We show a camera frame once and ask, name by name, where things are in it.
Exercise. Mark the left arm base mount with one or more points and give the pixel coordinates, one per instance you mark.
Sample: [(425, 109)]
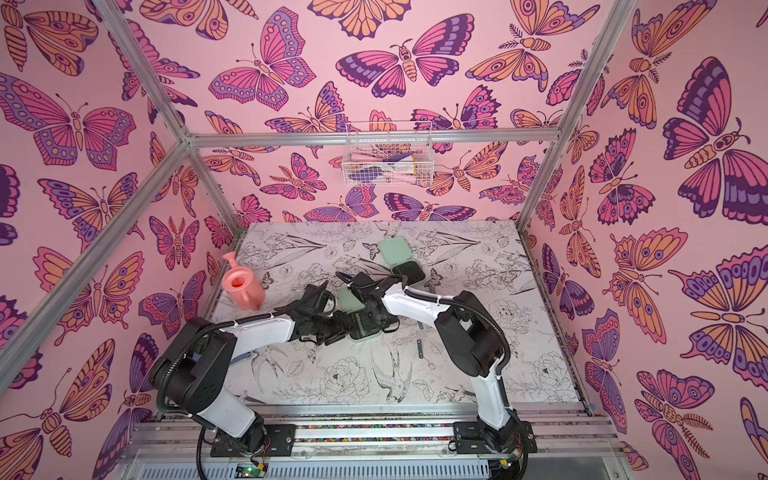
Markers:
[(271, 440)]

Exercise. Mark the blue dotted work glove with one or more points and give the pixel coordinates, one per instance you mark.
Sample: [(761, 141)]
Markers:
[(240, 358)]

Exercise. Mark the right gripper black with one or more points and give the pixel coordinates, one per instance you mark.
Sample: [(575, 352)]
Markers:
[(363, 320)]

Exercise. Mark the white wire wall basket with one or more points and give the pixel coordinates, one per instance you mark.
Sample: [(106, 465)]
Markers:
[(390, 153)]

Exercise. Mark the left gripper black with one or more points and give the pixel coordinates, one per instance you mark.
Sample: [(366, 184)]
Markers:
[(342, 326)]

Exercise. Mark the green case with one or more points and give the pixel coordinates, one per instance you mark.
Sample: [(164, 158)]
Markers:
[(361, 320), (397, 254)]

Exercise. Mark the green circuit board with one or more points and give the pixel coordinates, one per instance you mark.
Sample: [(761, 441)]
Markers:
[(250, 471)]

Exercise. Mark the pink watering can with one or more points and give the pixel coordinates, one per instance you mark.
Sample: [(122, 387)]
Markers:
[(240, 283)]

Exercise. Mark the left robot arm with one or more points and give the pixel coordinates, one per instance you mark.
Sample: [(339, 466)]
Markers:
[(190, 375)]

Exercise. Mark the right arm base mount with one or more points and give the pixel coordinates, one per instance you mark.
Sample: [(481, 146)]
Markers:
[(515, 439)]

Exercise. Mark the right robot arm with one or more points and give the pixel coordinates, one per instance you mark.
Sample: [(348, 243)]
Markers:
[(473, 340)]

